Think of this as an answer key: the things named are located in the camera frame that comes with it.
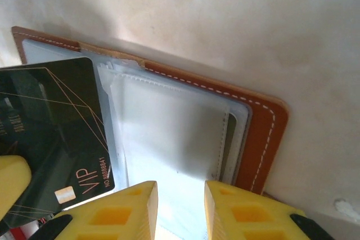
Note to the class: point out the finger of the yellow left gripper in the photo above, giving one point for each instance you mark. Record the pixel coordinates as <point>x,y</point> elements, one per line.
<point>14,181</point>

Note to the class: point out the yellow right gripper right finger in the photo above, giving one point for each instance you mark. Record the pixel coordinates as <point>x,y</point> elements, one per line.
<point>219,223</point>

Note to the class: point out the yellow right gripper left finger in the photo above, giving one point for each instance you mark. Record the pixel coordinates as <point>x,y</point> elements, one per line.
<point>135,217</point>

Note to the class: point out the black VIP card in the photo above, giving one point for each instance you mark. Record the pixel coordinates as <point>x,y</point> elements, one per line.
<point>56,110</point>

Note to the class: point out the brown leather card holder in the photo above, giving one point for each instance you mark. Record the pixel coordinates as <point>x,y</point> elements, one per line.
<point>261,138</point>

